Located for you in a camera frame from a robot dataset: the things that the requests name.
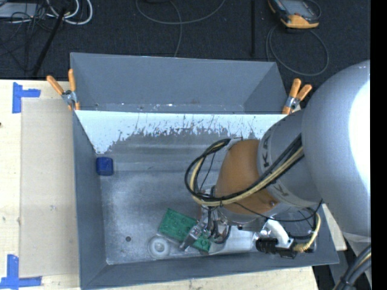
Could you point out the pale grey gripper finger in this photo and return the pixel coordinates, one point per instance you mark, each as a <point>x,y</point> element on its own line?
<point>190,238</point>

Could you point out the dark green block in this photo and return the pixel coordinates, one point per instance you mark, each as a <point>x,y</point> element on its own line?
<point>175,223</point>

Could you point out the grey metal bin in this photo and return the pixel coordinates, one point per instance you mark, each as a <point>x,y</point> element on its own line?
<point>145,198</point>

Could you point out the blue sponge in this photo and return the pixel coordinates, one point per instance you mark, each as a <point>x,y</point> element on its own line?
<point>105,166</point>

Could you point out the pale wood flat board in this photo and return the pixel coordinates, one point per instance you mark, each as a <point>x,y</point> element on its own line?
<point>45,192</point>

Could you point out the black cylinder on white bracket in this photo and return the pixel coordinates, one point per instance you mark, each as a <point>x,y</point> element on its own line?
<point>267,245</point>

